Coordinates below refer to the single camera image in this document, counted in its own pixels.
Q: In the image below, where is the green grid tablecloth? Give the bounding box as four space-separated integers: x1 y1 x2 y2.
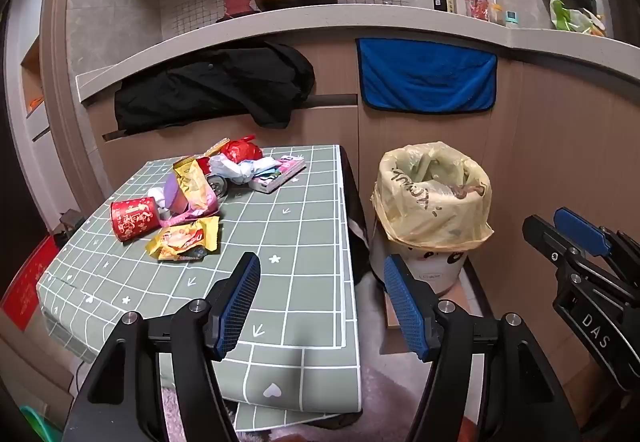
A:
37 144 363 433

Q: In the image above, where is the white crumpled paper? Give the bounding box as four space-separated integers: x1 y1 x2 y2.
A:
209 154 273 185

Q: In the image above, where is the red cardboard box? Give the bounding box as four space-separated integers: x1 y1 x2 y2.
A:
0 234 61 333

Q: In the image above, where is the white kitchen countertop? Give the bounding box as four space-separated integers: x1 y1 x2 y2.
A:
75 12 640 105

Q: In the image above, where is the yellow snack wrapper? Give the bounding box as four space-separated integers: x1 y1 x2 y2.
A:
145 216 221 263

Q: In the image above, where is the blue towel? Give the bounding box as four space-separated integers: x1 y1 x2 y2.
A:
356 38 498 115

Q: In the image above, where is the green plastic bag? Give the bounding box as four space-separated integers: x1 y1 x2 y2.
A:
550 0 608 36

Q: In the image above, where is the trash bin with yellow bag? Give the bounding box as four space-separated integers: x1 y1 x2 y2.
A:
371 141 494 253

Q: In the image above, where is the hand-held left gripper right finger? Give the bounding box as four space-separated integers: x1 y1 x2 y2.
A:
382 253 583 442

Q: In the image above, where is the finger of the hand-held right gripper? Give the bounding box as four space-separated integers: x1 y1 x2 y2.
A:
554 207 640 273
523 215 591 273

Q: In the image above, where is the cardboard box under bin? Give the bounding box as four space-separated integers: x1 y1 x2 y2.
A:
381 289 485 330

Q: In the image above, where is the red plastic bag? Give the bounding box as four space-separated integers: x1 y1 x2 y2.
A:
220 136 263 163

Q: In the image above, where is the red paper cup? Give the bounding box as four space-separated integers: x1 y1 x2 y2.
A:
111 196 161 243

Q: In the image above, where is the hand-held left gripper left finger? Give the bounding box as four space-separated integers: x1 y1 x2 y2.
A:
61 252 263 442

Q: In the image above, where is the gold snack bag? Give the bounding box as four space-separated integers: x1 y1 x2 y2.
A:
172 156 211 213

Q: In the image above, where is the pink plastic wrapper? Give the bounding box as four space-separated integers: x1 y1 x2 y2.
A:
159 182 221 229

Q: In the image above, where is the black jacket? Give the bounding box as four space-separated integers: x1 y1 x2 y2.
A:
114 42 316 135

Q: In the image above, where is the pink flat box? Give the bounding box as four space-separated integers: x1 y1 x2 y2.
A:
252 153 307 195

